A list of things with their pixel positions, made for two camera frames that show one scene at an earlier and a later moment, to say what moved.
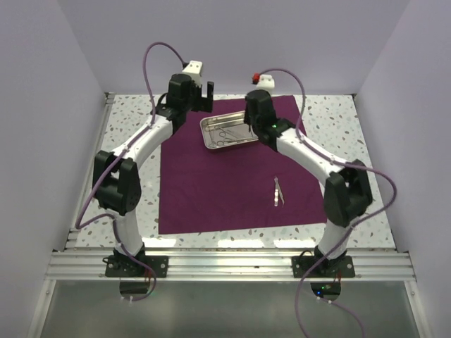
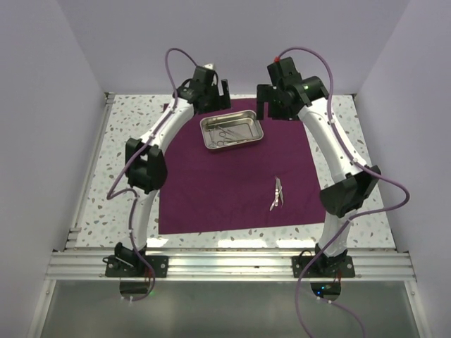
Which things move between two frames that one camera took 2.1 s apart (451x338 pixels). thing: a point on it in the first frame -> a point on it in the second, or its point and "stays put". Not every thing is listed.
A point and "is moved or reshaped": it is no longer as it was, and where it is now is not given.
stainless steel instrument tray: (227, 129) stays put
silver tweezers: (277, 186) stays put
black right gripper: (247, 119) -> (266, 94)
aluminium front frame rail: (227, 266) stays put
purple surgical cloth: (237, 186) stays put
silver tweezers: (276, 199) is moved or reshaped
